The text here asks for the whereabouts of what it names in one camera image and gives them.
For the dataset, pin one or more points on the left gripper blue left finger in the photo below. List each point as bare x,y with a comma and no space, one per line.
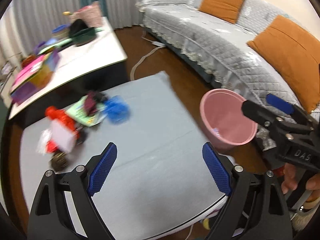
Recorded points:
99,167

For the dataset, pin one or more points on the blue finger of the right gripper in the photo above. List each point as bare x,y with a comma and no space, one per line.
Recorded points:
280,104

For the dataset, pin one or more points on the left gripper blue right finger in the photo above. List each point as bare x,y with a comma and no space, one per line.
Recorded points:
220,168

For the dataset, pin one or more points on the dark brown wrapper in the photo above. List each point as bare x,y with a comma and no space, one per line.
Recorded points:
59,161

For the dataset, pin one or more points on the green printed packet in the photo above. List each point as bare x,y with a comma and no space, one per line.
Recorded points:
77,112

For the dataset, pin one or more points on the blue plastic bag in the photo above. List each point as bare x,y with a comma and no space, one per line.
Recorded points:
116,110

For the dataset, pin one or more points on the red plastic bag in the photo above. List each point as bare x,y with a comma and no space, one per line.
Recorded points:
53,113

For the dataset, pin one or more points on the dark maroon wrapper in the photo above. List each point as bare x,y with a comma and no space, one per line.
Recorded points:
92,99

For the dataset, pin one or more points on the pink plastic trash bin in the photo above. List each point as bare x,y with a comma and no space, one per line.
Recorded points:
224,123

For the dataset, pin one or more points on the person right hand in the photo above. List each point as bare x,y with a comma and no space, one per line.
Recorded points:
290,183

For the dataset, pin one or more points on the orange cushion near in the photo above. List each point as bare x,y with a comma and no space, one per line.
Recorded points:
294,53

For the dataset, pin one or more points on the orange cushion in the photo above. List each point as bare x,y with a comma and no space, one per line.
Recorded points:
227,10
294,53

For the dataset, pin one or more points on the clear plastic wrapper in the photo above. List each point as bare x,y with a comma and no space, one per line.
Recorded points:
45,137

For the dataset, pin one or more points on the grey quilted sofa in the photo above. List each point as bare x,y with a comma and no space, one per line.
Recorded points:
219,47

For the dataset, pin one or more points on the white marble coffee table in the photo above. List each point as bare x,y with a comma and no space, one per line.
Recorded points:
97,65

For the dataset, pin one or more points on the orange cushion far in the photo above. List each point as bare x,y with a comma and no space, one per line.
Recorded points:
227,10

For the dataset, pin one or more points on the colourful rectangular box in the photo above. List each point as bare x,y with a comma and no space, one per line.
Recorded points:
34,77

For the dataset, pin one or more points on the blue stacked bowls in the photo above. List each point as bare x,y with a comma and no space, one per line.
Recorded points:
61,32

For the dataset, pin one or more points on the black cap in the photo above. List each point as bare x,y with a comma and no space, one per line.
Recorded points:
77,26

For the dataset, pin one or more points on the pink patterned bag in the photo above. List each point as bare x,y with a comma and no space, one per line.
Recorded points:
90,14

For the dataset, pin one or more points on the grey curtain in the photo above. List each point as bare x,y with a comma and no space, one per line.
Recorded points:
26,23

